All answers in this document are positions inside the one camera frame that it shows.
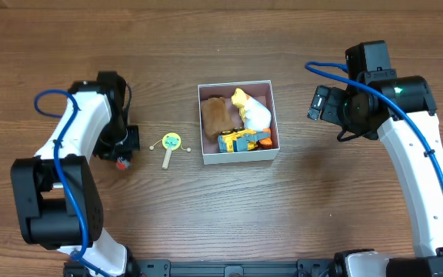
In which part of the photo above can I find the orange toy ball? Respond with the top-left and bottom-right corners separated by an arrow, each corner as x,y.
116,157 -> 131,171

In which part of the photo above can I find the wooden cat rattle drum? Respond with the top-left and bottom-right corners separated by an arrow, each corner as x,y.
149,132 -> 192,170

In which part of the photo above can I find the white plush duck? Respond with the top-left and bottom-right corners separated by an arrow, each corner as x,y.
231,88 -> 272,135

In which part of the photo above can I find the brown plush toy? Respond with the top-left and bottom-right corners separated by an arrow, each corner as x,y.
201,97 -> 235,143

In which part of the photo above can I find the yellow and blue toy truck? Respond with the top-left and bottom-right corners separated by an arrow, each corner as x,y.
218,128 -> 273,153

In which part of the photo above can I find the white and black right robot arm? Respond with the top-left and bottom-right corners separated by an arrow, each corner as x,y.
305,62 -> 443,276

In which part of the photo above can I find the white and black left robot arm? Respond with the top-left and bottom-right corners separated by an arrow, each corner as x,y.
10,72 -> 143,276

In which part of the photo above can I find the white box pink inside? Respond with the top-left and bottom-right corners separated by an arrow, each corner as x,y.
198,80 -> 280,165

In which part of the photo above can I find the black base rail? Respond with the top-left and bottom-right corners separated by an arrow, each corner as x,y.
124,259 -> 331,277

